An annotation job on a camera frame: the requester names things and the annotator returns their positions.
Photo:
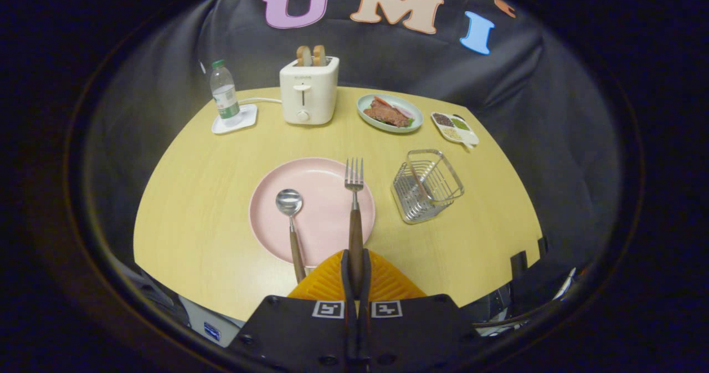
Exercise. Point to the pale green food plate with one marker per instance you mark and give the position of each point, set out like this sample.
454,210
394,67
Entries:
416,122

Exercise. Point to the white divided condiment dish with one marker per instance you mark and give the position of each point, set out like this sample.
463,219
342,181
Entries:
468,136

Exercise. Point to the pink ham slice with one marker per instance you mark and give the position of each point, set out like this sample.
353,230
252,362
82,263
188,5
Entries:
403,111

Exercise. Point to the clear plastic water bottle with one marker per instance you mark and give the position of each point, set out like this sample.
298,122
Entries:
224,93

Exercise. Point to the black backdrop cloth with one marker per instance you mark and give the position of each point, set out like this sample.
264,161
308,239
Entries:
554,140

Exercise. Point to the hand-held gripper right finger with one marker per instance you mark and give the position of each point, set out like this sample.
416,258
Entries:
421,328

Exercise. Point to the white square coaster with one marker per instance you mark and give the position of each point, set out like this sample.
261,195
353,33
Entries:
249,116

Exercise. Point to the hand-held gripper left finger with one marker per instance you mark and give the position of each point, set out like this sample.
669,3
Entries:
293,328

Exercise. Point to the brown meat slice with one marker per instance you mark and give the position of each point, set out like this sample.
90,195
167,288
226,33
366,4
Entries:
388,115

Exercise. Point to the pink round plate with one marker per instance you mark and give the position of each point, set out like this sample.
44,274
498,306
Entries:
321,195

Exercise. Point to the toast slice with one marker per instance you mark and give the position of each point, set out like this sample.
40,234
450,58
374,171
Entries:
303,56
319,55

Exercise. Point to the white toaster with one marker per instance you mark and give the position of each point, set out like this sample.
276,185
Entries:
318,96

